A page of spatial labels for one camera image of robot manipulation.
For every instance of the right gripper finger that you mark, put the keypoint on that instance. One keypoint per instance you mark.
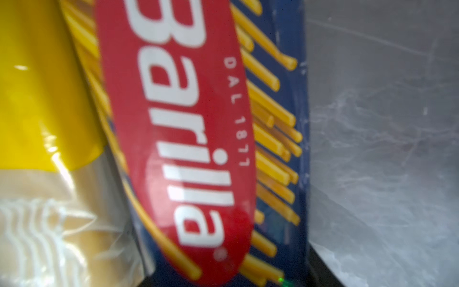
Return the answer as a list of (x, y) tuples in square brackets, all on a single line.
[(320, 275)]

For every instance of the yellow Pastatime spaghetti pack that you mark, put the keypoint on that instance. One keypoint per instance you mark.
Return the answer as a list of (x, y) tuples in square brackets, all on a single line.
[(65, 221)]

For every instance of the blue Barilla spaghetti pack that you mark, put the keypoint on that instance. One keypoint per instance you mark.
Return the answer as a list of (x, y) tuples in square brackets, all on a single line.
[(204, 104)]

